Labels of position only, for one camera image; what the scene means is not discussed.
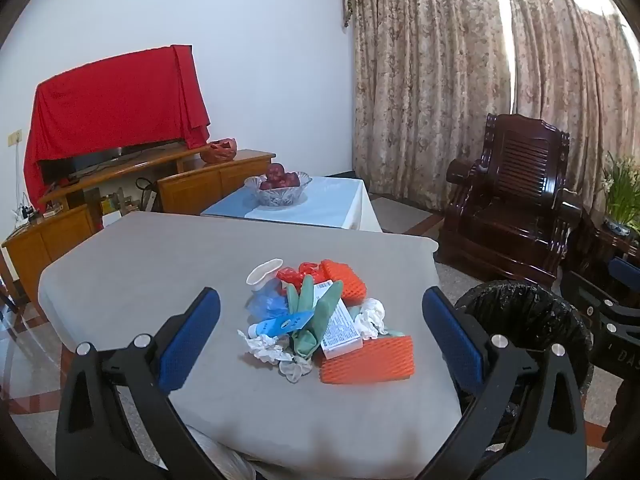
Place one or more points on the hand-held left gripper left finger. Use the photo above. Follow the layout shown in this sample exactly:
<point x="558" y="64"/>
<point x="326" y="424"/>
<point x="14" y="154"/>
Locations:
<point x="190" y="340"/>

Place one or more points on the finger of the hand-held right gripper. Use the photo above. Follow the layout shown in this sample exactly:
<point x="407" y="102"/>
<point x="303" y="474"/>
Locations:
<point x="624" y="267"/>
<point x="600" y="305"/>

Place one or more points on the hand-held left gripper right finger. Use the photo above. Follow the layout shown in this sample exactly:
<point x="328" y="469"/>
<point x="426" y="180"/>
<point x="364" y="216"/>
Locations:
<point x="450" y="335"/>

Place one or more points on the black bagged trash bin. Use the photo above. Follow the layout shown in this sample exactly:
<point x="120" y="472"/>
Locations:
<point x="520" y="310"/>

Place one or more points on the white tissue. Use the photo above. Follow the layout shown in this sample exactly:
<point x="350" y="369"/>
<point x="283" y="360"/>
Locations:
<point x="372" y="317"/>
<point x="265" y="347"/>

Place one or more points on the green rubber glove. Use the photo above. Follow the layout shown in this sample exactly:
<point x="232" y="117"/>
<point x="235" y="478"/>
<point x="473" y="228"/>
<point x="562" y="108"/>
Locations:
<point x="315" y="327"/>

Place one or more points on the dark wooden side table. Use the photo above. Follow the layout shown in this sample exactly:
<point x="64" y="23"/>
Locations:
<point x="595" y="247"/>

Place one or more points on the green potted plant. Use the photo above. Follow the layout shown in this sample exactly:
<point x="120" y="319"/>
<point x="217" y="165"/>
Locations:
<point x="622" y="190"/>

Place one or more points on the blue and white tube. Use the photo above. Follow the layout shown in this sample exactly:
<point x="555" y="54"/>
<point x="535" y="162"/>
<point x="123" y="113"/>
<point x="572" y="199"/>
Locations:
<point x="272" y="326"/>

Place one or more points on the large orange foam net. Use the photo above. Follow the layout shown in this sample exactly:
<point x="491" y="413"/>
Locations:
<point x="370" y="362"/>

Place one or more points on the white and blue paper cup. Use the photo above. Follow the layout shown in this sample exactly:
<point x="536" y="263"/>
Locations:
<point x="262" y="272"/>

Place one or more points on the white printed cardboard box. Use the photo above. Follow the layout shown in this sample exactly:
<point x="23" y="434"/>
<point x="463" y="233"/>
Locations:
<point x="342" y="332"/>

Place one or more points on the clear plastic wrapper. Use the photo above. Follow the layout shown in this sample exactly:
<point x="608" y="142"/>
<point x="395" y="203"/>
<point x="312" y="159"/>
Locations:
<point x="296" y="370"/>

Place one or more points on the small orange foam net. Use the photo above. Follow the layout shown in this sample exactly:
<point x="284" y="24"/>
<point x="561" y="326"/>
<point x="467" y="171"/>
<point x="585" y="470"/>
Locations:
<point x="345" y="282"/>

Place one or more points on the red plastic bag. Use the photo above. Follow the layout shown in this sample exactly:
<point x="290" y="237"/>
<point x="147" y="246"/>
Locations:
<point x="295" y="272"/>

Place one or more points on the dark wooden armchair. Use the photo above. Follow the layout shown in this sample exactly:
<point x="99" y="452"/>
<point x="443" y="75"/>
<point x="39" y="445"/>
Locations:
<point x="515" y="200"/>

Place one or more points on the wooden television cabinet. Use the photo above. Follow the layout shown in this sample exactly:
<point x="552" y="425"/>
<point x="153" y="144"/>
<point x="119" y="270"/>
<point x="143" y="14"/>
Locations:
<point x="200" y="187"/>

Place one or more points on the glass fruit bowl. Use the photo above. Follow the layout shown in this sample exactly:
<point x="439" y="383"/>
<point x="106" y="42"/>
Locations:
<point x="280" y="197"/>

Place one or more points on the red apple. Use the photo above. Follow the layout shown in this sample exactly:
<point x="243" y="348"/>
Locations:
<point x="266" y="184"/>
<point x="276" y="171"/>
<point x="291" y="180"/>

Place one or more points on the blue and white tablecloth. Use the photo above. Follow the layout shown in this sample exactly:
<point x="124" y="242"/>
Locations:
<point x="330" y="205"/>

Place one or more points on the red basket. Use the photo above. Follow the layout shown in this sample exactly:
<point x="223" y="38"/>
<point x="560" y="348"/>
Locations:
<point x="218" y="151"/>

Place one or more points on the black television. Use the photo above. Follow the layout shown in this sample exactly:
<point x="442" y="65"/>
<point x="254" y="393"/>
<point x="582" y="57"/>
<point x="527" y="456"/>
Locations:
<point x="90" y="162"/>

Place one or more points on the beige patterned curtain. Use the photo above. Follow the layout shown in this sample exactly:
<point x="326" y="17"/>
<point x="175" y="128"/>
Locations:
<point x="450" y="85"/>

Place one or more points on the red cloth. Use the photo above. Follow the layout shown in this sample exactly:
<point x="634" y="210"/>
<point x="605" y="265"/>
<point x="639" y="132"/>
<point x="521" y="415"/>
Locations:
<point x="110" y="100"/>

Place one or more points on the wall socket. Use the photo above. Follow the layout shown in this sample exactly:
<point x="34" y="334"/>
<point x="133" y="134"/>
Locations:
<point x="14" y="138"/>

